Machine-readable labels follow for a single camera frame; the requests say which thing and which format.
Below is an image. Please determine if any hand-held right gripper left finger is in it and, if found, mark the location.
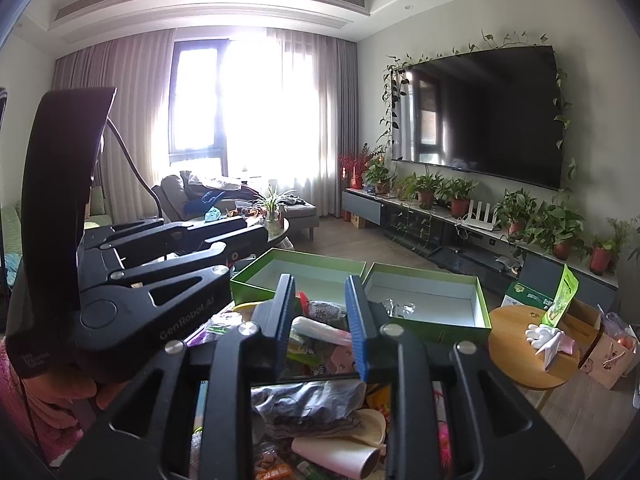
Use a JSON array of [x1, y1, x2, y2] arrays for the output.
[[57, 274, 297, 480]]

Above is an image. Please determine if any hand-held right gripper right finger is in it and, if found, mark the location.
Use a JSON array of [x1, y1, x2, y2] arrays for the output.
[[344, 274, 586, 480]]

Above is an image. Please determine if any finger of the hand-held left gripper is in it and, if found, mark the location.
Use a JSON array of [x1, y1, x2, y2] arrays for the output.
[[77, 216, 268, 282], [75, 241, 233, 358]]

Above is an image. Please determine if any white plastic bag roll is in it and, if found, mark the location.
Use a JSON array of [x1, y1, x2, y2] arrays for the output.
[[291, 316, 353, 347]]

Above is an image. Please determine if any grey nonwoven bag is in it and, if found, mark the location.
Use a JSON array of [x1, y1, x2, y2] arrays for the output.
[[250, 379, 368, 438]]

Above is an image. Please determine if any green cardboard box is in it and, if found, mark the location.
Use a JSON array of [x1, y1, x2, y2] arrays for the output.
[[361, 261, 493, 346], [230, 247, 367, 311]]

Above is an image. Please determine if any person's left forearm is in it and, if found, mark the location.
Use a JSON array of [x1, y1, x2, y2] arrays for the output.
[[0, 335, 121, 466]]

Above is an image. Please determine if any green snack packet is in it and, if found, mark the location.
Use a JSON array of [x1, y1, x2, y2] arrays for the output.
[[287, 332, 331, 368]]

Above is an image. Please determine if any dark oval coffee table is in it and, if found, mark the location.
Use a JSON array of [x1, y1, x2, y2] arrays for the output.
[[220, 207, 291, 246]]

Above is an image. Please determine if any dark speckled packet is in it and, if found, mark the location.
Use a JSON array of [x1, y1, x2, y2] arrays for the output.
[[306, 300, 348, 323]]

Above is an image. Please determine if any spider plant in glass vase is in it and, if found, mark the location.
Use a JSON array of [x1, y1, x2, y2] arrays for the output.
[[252, 185, 296, 233]]

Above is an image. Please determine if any yellow plastic plate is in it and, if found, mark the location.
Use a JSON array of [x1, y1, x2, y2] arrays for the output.
[[232, 301, 273, 321]]

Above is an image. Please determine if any clear crumpled plastic wrap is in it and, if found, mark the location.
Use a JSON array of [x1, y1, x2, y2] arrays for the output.
[[382, 297, 418, 318]]

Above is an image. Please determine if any pile of clothes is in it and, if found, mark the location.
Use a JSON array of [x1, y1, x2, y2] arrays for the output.
[[182, 170, 261, 211]]

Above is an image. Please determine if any light green sofa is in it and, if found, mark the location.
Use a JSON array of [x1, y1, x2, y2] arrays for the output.
[[0, 185, 111, 261]]

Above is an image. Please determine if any purple snack packet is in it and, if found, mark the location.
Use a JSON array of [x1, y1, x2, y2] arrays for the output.
[[187, 312, 246, 348]]

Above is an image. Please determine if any grey sofa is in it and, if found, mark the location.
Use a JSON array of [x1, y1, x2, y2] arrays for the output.
[[151, 172, 321, 242]]

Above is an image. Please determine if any beige paper plate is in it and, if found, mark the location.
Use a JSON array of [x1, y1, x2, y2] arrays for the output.
[[350, 408, 388, 448]]

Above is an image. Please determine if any brown paper cup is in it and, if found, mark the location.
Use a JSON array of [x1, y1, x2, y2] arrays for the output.
[[291, 435, 382, 480]]

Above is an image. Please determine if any white sheer curtain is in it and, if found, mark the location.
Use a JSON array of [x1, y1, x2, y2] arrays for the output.
[[172, 25, 341, 196]]

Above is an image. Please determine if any red flower arrangement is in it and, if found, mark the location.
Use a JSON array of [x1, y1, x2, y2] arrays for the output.
[[337, 145, 371, 191]]

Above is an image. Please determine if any orange snack packet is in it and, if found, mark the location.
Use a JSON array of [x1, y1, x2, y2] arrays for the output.
[[252, 442, 296, 480]]

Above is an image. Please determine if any window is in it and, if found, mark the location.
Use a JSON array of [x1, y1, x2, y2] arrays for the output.
[[169, 39, 326, 173]]

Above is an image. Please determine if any grey drape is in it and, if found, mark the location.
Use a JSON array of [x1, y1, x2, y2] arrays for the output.
[[52, 30, 176, 226], [334, 37, 362, 218]]

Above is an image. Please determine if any round wooden side table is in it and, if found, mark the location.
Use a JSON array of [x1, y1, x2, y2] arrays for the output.
[[487, 305, 583, 413]]

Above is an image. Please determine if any white router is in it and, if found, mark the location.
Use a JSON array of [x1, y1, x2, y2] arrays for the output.
[[460, 199, 501, 231]]

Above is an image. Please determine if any row of potted green plants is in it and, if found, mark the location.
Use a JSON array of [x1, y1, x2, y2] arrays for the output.
[[362, 157, 640, 277]]

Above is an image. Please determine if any green white carton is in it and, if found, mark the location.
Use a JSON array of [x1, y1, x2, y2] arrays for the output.
[[501, 280, 553, 311]]

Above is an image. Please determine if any white rubber glove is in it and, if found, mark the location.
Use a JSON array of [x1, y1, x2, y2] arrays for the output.
[[525, 324, 566, 356]]

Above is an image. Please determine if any pink white paper box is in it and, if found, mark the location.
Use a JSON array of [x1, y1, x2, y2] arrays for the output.
[[535, 332, 581, 373]]

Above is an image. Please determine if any green standing pouch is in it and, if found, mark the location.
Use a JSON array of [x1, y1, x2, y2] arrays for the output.
[[540, 264, 580, 328]]

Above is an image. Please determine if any brown cardboard box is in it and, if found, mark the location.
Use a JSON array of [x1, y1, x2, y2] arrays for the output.
[[557, 297, 603, 366]]

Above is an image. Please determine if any printed kraft paper bag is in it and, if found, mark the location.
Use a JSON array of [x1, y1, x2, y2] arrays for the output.
[[580, 332, 638, 391]]

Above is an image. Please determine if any black television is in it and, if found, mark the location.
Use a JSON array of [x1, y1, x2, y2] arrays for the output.
[[391, 45, 568, 192]]

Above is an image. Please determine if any clear plastic bag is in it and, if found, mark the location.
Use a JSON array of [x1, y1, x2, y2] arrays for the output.
[[600, 310, 640, 348]]

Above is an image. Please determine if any black cable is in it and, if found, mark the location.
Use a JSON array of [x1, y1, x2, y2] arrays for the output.
[[102, 119, 166, 221]]

